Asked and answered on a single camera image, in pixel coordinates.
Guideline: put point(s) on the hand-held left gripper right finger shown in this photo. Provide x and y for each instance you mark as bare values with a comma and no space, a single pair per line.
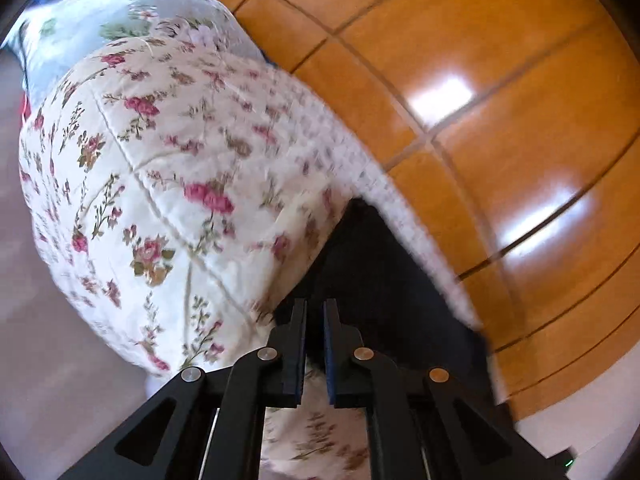
330,360

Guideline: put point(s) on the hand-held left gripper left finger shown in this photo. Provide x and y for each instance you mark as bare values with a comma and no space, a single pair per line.
299,355

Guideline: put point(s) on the black pants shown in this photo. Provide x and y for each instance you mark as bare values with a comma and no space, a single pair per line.
395,280

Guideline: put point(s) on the floral quilt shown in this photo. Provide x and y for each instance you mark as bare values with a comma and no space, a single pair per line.
175,170

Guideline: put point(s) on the wooden panelled headboard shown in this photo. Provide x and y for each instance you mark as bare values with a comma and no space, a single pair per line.
500,60

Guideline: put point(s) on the light floral pillow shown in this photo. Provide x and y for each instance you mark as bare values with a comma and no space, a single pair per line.
100,10

